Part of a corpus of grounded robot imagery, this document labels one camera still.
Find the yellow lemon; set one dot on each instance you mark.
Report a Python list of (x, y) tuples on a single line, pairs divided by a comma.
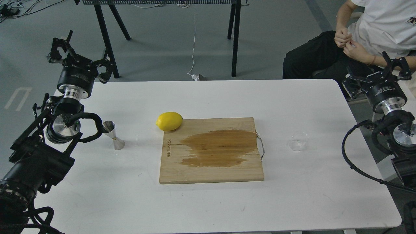
[(169, 121)]

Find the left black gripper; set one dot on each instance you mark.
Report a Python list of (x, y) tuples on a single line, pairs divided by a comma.
[(76, 76)]

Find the wooden cutting board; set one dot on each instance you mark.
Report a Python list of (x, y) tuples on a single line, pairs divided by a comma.
[(211, 151)]

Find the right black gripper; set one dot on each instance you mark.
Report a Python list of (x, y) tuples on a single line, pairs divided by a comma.
[(385, 91)]

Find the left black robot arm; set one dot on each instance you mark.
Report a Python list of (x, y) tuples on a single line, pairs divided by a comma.
[(42, 154)]

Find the seated person white shirt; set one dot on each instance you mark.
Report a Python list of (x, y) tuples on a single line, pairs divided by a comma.
[(365, 29)]

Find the small clear glass cup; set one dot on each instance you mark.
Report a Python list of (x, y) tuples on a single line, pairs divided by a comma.
[(298, 141)]

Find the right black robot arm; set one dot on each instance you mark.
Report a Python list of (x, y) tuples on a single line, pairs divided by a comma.
[(400, 68)]

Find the steel double jigger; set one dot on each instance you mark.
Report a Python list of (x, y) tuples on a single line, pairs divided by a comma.
[(109, 130)]

